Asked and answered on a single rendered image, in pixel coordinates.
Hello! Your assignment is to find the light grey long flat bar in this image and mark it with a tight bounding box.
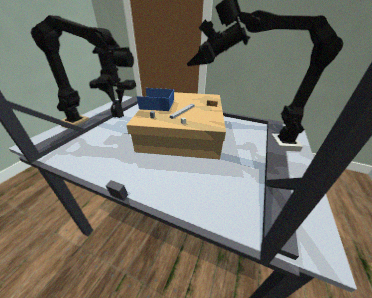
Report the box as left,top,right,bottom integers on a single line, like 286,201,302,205
169,103,195,119

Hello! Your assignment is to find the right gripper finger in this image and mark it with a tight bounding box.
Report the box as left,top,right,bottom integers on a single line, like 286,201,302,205
187,46,208,66

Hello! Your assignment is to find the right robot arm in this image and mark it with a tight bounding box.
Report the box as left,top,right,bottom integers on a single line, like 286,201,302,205
199,0,343,144

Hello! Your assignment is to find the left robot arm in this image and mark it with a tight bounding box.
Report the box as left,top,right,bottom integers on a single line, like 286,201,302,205
31,15,134,123

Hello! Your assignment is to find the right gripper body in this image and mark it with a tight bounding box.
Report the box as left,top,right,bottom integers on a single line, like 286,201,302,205
201,31,230,64

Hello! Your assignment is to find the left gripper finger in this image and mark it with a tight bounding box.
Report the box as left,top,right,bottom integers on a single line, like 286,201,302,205
101,87,115,102
115,89,125,104

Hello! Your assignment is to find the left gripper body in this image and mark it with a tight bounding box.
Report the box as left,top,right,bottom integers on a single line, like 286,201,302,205
89,66,136,90

